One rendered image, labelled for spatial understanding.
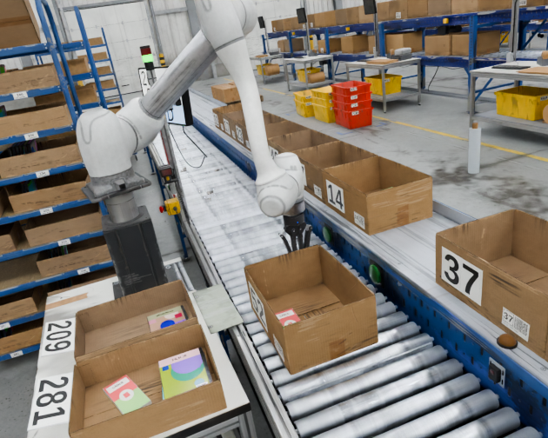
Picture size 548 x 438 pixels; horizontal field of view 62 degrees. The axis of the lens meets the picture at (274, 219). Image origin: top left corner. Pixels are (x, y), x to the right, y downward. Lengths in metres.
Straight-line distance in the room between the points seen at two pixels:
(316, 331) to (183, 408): 0.41
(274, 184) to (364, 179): 0.86
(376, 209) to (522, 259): 0.51
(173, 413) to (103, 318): 0.61
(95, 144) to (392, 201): 1.09
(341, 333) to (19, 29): 2.14
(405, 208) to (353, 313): 0.62
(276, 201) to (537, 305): 0.70
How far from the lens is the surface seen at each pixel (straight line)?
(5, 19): 2.72
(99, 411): 1.45
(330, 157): 2.49
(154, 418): 1.29
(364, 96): 7.24
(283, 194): 1.34
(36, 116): 2.66
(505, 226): 1.58
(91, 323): 1.79
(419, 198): 1.85
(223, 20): 1.47
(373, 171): 2.16
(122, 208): 1.77
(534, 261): 1.59
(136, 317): 1.79
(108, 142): 1.69
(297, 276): 1.68
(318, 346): 1.35
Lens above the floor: 1.68
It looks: 23 degrees down
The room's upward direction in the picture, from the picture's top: 9 degrees counter-clockwise
